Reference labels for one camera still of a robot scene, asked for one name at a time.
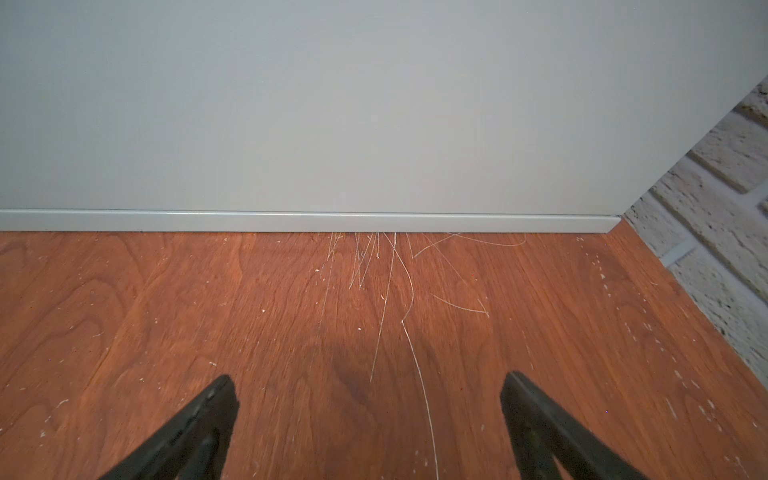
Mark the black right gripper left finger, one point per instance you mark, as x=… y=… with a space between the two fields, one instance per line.
x=193 y=444

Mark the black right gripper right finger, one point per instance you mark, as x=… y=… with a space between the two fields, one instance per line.
x=545 y=438

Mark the grey metal cabinet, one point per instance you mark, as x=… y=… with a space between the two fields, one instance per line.
x=358 y=116

